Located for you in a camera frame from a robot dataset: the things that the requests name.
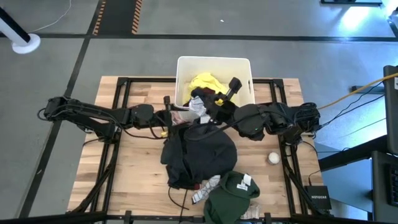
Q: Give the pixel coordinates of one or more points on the black Netgear network switch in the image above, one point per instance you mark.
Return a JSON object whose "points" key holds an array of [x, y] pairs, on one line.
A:
{"points": [[317, 197]]}

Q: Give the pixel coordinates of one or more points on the dark green garment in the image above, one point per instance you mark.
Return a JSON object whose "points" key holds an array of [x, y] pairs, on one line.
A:
{"points": [[227, 202]]}

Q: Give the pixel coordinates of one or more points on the beige patterned cloth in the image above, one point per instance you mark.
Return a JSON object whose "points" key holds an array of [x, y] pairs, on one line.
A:
{"points": [[253, 211]]}

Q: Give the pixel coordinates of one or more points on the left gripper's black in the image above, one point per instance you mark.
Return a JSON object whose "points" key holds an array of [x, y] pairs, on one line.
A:
{"points": [[163, 118]]}

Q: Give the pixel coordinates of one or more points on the pink red patterned cloth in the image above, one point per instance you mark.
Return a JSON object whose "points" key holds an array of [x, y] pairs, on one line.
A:
{"points": [[180, 117]]}

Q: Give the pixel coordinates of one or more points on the white perforated plastic basket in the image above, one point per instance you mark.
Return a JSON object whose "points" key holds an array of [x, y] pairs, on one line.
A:
{"points": [[217, 65]]}

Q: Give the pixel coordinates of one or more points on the white grey striped cloth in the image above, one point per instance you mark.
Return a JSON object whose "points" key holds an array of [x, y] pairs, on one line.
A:
{"points": [[197, 107]]}

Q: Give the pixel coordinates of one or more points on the dark grey Quiksilver hoodie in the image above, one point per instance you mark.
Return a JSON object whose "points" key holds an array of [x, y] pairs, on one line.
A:
{"points": [[205, 152]]}

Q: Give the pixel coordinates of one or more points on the black metal rig frame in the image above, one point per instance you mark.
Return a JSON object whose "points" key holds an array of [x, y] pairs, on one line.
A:
{"points": [[146, 80]]}

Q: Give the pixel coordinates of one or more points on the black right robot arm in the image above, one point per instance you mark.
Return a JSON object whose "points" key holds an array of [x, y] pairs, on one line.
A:
{"points": [[252, 119]]}

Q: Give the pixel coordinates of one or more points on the white post with round base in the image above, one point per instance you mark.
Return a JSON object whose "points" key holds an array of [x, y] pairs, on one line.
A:
{"points": [[25, 43]]}

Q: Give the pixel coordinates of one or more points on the black monitor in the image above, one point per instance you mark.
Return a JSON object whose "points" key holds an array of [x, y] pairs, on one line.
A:
{"points": [[391, 109]]}

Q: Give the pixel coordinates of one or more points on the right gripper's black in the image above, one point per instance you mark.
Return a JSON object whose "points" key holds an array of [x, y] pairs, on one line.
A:
{"points": [[222, 107]]}

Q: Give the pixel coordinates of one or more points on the black keyboard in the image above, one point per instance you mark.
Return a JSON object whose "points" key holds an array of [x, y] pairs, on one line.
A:
{"points": [[394, 186]]}

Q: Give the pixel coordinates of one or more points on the pale grey patterned cloth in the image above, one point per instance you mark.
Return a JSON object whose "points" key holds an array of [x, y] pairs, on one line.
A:
{"points": [[205, 188]]}

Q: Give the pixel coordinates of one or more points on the yellow garment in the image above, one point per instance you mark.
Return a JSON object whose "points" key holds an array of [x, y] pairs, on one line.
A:
{"points": [[205, 81]]}

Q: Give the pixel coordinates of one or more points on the white round ball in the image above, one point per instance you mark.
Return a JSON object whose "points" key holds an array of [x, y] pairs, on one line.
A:
{"points": [[273, 158]]}

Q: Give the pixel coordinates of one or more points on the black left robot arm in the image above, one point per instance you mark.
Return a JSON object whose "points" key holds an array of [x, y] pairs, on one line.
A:
{"points": [[93, 112]]}

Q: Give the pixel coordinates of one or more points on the black desk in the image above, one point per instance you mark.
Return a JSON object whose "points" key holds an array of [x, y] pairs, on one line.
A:
{"points": [[351, 154]]}

